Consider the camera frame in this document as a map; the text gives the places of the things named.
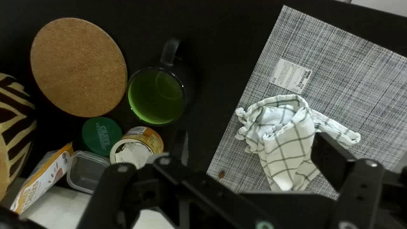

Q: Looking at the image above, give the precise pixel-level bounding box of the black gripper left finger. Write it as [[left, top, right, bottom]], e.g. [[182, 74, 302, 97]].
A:
[[78, 157, 273, 229]]

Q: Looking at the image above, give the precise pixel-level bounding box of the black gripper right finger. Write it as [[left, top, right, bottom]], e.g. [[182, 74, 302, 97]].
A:
[[312, 134, 407, 229]]

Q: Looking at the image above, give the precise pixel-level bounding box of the white checked towel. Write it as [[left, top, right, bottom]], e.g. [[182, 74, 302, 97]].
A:
[[236, 94, 362, 191]]

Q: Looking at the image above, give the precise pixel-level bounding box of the zebra striped wooden bowl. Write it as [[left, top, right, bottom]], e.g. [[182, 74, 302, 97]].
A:
[[0, 73, 37, 200]]

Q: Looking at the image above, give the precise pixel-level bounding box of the clear plastic container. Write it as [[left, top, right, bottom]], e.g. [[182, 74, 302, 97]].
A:
[[67, 150, 110, 195]]

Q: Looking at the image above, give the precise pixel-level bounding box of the green round lid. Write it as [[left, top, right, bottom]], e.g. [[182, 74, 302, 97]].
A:
[[82, 117, 123, 157]]

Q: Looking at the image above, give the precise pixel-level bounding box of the orange white carton box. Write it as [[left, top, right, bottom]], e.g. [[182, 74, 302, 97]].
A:
[[11, 143, 74, 214]]

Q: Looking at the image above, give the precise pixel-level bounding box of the round cork trivet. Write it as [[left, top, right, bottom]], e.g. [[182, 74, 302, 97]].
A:
[[30, 18, 128, 117]]

